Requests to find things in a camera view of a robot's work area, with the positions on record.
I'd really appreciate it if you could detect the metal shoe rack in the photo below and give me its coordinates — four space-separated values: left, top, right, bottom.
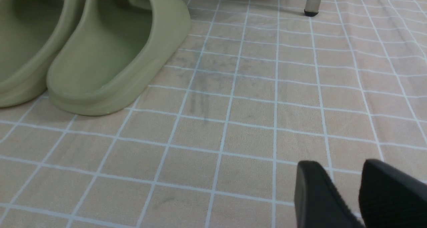
304 0 322 17

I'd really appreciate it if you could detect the green left foam slipper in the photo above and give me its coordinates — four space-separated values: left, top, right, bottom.
0 0 86 108

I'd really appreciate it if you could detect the green foam slipper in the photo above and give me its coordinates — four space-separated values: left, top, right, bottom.
0 0 86 108
47 0 191 116

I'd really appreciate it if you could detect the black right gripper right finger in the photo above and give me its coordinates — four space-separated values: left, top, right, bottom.
359 159 427 228

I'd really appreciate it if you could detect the green right foam slipper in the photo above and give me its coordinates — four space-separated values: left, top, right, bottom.
47 0 191 116

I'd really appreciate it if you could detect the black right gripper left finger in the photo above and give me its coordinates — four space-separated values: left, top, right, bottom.
294 161 364 228

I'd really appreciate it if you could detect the checkered beige floor mat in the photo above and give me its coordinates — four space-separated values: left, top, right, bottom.
1 0 427 228

